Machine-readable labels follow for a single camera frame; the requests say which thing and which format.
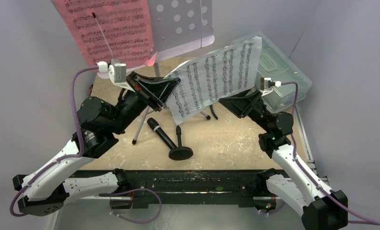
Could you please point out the clear plastic storage box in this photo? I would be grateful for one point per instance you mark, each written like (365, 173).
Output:
(274, 64)

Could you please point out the black handheld microphone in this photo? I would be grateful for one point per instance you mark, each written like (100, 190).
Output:
(154, 125)

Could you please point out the pink sheet music page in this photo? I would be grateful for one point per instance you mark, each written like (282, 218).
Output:
(110, 29)

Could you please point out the black desktop microphone stand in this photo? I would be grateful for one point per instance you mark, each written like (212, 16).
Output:
(180, 152)

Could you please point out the blue handled cutting pliers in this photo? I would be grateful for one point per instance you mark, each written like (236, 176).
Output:
(213, 112)

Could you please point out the lilac folding music stand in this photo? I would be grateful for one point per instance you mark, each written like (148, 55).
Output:
(180, 26)

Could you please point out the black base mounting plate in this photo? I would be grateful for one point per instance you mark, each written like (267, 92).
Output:
(203, 187)

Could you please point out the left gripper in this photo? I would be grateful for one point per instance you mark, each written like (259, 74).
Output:
(155, 89)

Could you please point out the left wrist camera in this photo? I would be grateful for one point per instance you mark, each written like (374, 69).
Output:
(115, 71)

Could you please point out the white sheet music page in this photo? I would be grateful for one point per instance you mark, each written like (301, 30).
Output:
(215, 75)

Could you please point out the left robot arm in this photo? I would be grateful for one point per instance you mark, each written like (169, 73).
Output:
(97, 125)

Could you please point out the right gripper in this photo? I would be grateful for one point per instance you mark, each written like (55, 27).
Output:
(249, 106)

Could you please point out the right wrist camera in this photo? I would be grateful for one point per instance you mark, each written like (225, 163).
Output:
(267, 85)

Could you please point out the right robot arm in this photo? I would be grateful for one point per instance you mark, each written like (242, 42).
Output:
(318, 205)

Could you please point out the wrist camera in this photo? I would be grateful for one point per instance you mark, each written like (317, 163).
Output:
(115, 71)
(267, 85)

